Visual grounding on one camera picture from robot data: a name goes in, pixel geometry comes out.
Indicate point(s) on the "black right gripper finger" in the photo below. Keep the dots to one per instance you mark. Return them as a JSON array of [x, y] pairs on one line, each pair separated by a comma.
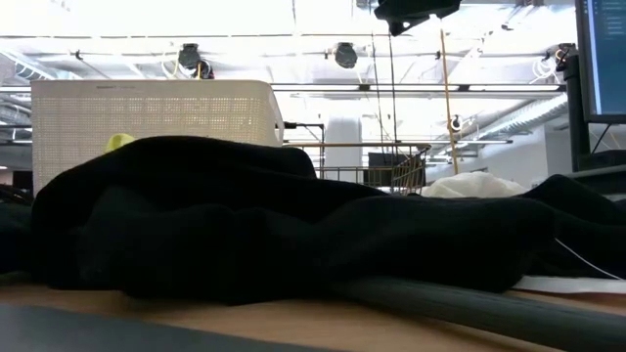
[[415, 12]]

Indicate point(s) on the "white cloth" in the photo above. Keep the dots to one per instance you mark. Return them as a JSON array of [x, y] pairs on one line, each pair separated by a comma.
[[469, 186]]

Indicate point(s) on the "large black cloth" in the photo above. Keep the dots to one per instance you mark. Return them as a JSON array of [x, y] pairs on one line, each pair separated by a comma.
[[254, 234]]

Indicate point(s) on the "yellow cloth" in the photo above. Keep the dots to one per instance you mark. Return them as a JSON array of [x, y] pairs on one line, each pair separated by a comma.
[[118, 143]]

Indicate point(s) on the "dark cloth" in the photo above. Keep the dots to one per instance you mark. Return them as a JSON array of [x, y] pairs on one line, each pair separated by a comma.
[[14, 234]]

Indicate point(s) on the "black ceiling spotlight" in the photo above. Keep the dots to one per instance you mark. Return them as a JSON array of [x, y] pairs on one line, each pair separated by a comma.
[[189, 56], [345, 55]]

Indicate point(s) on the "black monitor stand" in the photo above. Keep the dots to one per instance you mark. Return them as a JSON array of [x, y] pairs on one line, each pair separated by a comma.
[[577, 122]]

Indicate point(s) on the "computer monitor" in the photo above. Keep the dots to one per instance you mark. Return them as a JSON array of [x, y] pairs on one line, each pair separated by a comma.
[[606, 58]]

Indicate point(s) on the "grey desk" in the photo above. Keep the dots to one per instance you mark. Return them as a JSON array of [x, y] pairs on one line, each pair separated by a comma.
[[601, 178]]

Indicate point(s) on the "white perforated plastic bin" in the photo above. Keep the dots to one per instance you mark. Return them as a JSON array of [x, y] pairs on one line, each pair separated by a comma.
[[156, 117]]

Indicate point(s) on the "grey plastic hanger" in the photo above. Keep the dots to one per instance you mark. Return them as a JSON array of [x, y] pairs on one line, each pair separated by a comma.
[[489, 313]]

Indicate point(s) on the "white tag marked Pants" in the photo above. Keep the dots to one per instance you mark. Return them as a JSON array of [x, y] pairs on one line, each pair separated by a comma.
[[562, 285]]

